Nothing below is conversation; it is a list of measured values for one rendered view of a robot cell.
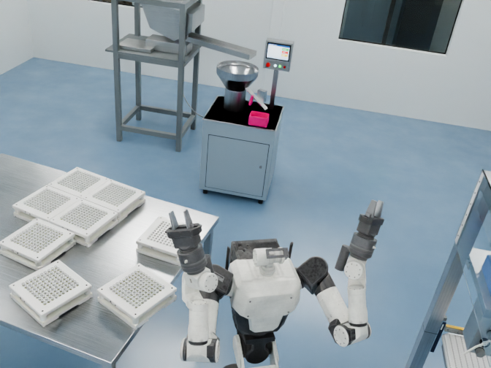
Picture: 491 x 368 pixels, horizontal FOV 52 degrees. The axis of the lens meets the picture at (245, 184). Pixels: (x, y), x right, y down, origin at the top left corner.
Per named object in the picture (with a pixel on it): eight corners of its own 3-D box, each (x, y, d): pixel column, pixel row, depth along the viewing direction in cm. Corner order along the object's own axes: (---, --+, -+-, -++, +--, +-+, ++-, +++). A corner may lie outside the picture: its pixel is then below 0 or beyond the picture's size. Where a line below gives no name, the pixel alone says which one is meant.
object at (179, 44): (90, 158, 499) (80, 1, 421) (131, 117, 589) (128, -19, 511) (232, 184, 484) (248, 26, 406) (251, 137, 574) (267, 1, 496)
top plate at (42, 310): (8, 288, 217) (7, 285, 216) (58, 262, 234) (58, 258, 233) (42, 318, 205) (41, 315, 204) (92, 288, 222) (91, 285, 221)
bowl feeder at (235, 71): (209, 112, 436) (212, 70, 417) (218, 97, 467) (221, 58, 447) (264, 121, 431) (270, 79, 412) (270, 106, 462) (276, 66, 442)
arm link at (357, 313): (353, 299, 182) (356, 351, 183) (372, 293, 187) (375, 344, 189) (332, 293, 191) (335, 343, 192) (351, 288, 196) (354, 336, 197)
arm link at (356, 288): (362, 260, 183) (364, 296, 184) (364, 255, 191) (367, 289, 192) (344, 260, 185) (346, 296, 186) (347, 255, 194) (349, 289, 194)
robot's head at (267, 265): (251, 263, 197) (253, 244, 192) (276, 261, 199) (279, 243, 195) (255, 274, 192) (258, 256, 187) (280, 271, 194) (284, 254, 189)
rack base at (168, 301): (97, 301, 222) (96, 297, 221) (139, 274, 240) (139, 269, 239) (135, 330, 211) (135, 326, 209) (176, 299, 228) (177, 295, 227)
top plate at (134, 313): (96, 293, 220) (96, 289, 219) (139, 266, 237) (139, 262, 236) (134, 321, 208) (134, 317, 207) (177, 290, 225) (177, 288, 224)
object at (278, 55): (257, 109, 451) (265, 40, 418) (259, 106, 459) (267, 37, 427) (282, 114, 448) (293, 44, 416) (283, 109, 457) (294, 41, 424)
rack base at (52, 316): (10, 297, 219) (9, 293, 218) (60, 270, 236) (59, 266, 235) (43, 327, 207) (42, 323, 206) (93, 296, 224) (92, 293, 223)
